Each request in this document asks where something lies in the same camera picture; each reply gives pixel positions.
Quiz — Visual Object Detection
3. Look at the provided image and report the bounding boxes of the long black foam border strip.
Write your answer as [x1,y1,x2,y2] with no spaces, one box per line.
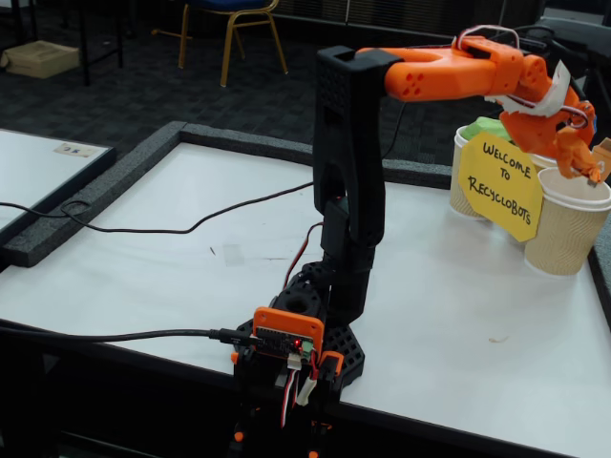
[177,122,454,190]

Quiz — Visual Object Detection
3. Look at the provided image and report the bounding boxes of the thin black camera cable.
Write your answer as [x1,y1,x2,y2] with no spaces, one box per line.
[0,99,408,236]

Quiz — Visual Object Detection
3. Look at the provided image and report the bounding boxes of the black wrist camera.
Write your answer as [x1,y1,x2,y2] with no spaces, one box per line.
[517,24,596,99]

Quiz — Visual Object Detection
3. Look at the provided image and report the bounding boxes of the paper cup with green sign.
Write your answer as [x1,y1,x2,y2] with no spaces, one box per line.
[448,126,491,221]

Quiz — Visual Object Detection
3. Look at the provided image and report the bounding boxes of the small paper label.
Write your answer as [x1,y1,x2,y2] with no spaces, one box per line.
[52,141,100,158]

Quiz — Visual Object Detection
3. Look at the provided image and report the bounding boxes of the red white servo wires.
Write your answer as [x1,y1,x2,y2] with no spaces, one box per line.
[279,352,321,430]

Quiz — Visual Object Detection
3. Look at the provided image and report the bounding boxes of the paper cup with orange sign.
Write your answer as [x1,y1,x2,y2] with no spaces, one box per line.
[523,166,611,277]

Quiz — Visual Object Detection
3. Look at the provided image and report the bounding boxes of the white tape wrap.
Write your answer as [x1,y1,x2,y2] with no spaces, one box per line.
[485,59,573,116]

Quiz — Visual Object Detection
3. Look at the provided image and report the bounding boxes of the thick black USB cable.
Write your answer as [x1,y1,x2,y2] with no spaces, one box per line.
[0,318,254,347]

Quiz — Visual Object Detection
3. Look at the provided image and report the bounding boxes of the paper cup with blue sign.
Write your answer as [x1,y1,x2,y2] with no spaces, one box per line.
[524,151,560,176]

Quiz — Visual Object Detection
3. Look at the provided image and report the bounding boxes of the red black arm servo cable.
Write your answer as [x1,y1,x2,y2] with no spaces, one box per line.
[282,222,327,292]

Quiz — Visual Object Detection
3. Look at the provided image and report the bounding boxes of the green paper-wrapped package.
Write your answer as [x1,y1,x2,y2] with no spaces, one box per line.
[460,116,517,145]

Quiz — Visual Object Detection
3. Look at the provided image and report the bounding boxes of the orange gripper with motor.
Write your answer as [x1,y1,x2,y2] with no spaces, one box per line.
[498,93,597,178]

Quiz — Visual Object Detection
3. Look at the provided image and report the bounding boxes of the orange controller board mount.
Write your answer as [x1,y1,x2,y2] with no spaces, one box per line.
[251,307,326,359]

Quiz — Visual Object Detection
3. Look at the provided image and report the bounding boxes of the orange recycling bin sign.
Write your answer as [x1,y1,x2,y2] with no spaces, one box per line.
[589,136,611,188]

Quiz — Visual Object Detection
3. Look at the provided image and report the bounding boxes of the yellow welcome sign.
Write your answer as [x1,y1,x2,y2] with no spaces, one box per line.
[457,131,544,243]

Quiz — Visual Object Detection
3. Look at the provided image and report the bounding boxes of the white servo wire bundle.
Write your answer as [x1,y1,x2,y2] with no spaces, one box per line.
[452,23,521,52]

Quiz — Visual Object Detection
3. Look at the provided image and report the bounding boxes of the brown cardboard box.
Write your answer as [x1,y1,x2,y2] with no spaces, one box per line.
[0,40,81,80]

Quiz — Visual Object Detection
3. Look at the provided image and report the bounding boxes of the black table clamp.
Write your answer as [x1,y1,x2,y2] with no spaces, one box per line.
[231,403,335,458]

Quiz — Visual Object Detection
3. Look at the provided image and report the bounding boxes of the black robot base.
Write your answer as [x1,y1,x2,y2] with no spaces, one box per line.
[233,260,367,406]

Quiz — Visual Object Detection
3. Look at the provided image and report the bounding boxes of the chair with gold legs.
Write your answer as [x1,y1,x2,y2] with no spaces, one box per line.
[151,0,290,88]

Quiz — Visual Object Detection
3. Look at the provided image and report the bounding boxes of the white board table black frame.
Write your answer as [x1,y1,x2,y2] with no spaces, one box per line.
[0,127,118,244]

